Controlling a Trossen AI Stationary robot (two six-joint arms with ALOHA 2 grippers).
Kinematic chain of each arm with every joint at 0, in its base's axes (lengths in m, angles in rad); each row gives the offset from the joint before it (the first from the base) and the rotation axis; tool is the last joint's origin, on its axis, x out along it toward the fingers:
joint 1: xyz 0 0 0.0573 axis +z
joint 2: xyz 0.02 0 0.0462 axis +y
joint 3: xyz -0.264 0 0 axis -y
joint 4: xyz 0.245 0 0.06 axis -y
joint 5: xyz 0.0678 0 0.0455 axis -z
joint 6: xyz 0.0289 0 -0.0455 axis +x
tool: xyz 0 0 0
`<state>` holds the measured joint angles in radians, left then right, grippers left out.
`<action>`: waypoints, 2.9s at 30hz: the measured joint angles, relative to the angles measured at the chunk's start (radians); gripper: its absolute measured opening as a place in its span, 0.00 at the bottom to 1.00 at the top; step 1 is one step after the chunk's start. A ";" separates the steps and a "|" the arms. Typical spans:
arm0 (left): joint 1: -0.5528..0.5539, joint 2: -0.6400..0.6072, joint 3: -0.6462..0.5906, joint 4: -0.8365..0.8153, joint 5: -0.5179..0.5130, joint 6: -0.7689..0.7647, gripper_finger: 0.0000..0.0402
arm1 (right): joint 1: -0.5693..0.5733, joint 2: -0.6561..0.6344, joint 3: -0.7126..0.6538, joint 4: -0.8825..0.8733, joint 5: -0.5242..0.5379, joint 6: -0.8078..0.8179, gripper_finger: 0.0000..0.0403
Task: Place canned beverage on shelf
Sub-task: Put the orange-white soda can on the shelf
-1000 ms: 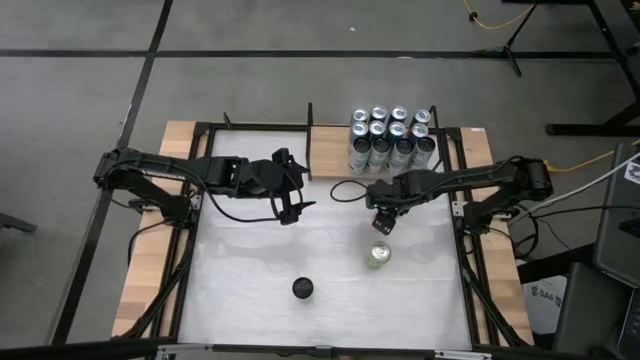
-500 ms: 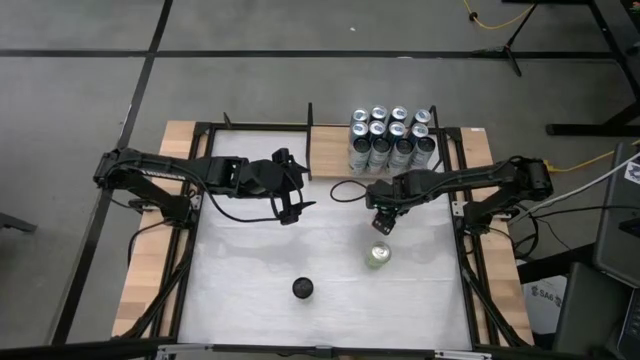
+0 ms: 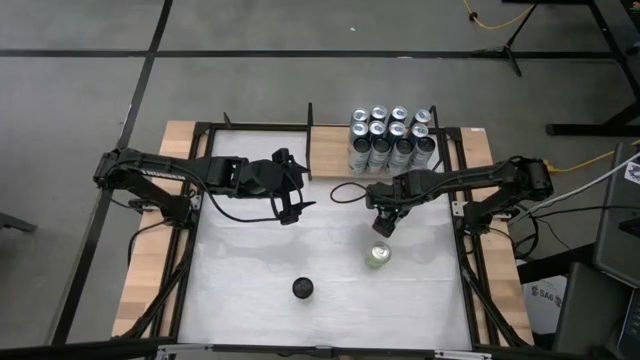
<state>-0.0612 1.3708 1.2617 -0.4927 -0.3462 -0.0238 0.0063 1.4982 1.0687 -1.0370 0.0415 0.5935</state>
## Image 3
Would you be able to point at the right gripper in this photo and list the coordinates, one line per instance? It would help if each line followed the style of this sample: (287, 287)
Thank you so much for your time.
(390, 197)

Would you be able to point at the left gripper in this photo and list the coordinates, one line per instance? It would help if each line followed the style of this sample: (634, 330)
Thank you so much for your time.
(270, 177)

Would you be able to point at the green Sanzo calamansi can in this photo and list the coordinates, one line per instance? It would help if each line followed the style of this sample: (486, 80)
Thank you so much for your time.
(378, 254)

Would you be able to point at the blue silver Red Bull can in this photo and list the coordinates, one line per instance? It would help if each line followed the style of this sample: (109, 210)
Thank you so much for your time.
(379, 113)
(359, 116)
(422, 116)
(396, 130)
(359, 131)
(376, 129)
(398, 113)
(419, 131)

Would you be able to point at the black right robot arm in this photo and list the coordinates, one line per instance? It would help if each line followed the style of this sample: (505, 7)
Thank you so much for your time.
(475, 177)

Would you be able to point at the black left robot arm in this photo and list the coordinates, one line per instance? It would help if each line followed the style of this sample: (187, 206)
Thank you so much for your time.
(165, 170)

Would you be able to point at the white printed box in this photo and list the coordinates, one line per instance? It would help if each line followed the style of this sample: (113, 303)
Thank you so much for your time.
(542, 305)

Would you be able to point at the black tripod stand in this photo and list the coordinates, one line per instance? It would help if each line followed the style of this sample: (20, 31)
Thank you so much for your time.
(507, 49)

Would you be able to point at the grey desk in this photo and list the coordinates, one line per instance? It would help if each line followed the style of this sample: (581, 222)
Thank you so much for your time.
(617, 225)

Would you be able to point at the black keyboard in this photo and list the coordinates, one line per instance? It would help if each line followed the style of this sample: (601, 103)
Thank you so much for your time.
(631, 330)

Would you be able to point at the black stand foot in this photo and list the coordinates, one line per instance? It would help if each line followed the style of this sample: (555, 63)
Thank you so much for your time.
(17, 222)

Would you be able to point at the wooden shelf with black frame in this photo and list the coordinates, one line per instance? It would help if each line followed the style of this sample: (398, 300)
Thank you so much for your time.
(327, 150)

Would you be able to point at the black aluminium rig frame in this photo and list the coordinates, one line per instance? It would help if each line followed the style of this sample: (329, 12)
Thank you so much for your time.
(260, 127)

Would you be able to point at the black desk leg frame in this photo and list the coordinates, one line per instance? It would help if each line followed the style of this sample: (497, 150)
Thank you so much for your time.
(590, 130)

